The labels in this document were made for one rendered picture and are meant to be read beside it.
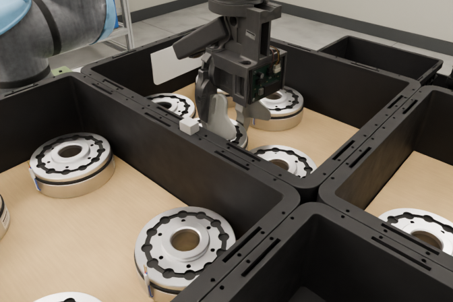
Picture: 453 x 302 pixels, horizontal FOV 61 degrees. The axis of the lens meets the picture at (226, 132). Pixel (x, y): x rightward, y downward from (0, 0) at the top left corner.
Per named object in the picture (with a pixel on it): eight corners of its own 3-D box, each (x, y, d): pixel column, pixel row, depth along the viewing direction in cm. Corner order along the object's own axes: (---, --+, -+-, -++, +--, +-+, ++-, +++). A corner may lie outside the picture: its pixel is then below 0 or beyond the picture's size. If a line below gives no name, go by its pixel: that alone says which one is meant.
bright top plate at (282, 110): (229, 103, 63) (229, 100, 63) (263, 81, 69) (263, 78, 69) (282, 124, 58) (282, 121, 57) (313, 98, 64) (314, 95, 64)
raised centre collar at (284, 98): (251, 99, 63) (251, 96, 63) (267, 88, 66) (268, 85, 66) (277, 108, 60) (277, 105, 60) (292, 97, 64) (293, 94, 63)
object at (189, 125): (179, 129, 43) (178, 121, 42) (188, 125, 44) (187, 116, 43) (190, 135, 42) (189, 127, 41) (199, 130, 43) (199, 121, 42)
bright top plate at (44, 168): (15, 162, 50) (13, 158, 50) (79, 127, 57) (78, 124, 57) (62, 193, 45) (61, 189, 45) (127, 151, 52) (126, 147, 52)
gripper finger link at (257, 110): (265, 147, 56) (258, 98, 50) (236, 131, 60) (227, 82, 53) (279, 135, 57) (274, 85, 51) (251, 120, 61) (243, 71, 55)
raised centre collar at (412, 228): (389, 246, 38) (391, 241, 38) (409, 218, 41) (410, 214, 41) (441, 275, 36) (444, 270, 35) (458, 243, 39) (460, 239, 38)
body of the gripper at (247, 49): (243, 114, 46) (246, 13, 39) (197, 89, 51) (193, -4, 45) (284, 93, 50) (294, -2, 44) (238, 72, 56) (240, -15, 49)
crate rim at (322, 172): (78, 83, 58) (74, 68, 57) (214, 32, 76) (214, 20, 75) (306, 213, 36) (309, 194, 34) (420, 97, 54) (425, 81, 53)
